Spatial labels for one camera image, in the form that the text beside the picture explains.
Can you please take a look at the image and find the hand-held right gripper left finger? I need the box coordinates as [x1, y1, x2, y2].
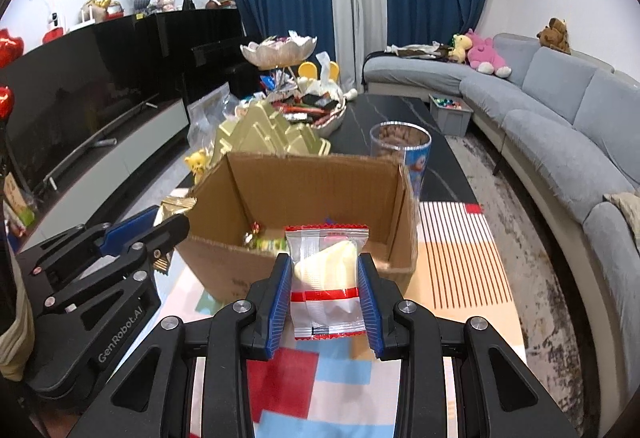
[65, 252, 294, 438]

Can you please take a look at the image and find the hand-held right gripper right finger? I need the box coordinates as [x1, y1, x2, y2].
[356, 252, 581, 438]

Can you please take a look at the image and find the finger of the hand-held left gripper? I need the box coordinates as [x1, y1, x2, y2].
[17, 207, 160, 277]
[42, 214, 191, 317]

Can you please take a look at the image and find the gold snack packet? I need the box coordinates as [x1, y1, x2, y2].
[152, 195, 197, 274]

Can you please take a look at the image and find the clear red-trimmed pastry packet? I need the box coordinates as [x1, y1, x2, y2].
[284, 223, 371, 341]

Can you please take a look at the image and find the green snack packet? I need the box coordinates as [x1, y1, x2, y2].
[247, 238, 288, 252]

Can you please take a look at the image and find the brown cardboard box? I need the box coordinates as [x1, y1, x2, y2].
[177, 151, 420, 301]

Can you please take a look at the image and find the person's left forearm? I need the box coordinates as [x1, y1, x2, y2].
[0, 263, 35, 381]

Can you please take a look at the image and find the yellow bear toy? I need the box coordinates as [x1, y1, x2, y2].
[184, 149, 213, 184]

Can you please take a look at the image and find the colourful checked tablecloth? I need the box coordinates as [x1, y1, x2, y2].
[155, 188, 528, 438]

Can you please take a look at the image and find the green yellow toy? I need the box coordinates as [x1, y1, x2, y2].
[4, 173, 37, 236]

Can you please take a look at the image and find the grey television cabinet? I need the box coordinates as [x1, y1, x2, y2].
[15, 98, 191, 254]

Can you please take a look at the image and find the clear plastic bag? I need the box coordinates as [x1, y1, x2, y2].
[186, 83, 241, 151]

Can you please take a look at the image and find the black television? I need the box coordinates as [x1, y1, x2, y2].
[0, 16, 161, 204]

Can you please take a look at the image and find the gold ridged candy tray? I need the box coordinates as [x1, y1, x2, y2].
[210, 99, 332, 164]

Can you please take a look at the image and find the blue printed snack tub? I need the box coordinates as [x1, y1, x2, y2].
[370, 121, 432, 199]

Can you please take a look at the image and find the grey patterned rug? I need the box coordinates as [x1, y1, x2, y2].
[445, 133, 591, 438]

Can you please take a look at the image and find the black upright piano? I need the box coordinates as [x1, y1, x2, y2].
[145, 8, 261, 104]

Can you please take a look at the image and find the grey storage bin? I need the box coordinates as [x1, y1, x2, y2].
[428, 93, 473, 136]

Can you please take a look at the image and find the white tiered shell fruit stand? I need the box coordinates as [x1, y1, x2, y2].
[240, 32, 348, 136]

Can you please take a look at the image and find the yellow tissue holder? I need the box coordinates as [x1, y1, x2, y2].
[298, 50, 341, 86]

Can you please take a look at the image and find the grey sectional sofa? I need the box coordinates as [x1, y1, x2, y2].
[362, 32, 640, 299]

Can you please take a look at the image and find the brown white cloth pile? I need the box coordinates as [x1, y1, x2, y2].
[384, 41, 453, 59]

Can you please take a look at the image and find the beige quilted jacket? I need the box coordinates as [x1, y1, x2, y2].
[605, 191, 640, 249]

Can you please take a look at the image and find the yellow plush toy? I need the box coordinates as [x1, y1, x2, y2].
[447, 33, 473, 64]

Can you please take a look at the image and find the pink plush toy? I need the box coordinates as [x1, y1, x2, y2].
[466, 29, 512, 78]

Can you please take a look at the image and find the brown plush toy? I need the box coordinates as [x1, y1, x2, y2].
[537, 17, 572, 55]

